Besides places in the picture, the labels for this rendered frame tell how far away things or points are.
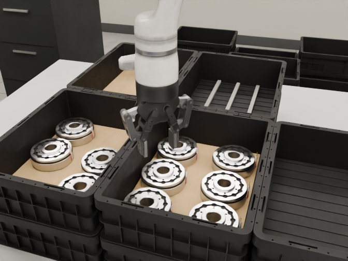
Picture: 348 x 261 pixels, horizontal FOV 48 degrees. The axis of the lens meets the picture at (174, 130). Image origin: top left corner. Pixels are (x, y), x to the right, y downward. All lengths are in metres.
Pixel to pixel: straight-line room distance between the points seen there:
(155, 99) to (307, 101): 1.04
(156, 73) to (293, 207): 0.45
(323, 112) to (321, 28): 2.65
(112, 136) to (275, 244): 0.59
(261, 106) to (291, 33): 2.94
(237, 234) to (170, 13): 0.37
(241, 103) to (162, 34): 0.69
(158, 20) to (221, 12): 3.58
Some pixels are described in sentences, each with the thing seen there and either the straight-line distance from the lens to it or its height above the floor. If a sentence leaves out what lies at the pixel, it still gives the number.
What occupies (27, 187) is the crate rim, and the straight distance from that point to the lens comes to 0.83.
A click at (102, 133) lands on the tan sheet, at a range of 1.11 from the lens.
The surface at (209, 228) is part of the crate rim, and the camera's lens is 0.69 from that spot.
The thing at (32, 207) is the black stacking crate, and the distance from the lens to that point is 0.88.
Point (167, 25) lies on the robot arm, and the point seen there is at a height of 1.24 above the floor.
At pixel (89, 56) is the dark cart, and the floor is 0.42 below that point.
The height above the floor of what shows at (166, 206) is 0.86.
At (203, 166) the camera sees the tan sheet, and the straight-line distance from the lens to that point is 0.98.
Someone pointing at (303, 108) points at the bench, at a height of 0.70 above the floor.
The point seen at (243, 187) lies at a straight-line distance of 0.88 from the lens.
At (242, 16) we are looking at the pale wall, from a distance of 4.15.
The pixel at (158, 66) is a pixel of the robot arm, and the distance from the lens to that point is 0.63.
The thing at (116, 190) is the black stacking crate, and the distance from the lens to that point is 0.82.
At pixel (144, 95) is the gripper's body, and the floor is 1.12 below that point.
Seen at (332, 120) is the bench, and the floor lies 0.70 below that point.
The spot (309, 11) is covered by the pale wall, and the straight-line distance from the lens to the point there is 4.12.
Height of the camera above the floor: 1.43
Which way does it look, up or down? 32 degrees down
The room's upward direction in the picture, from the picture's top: straight up
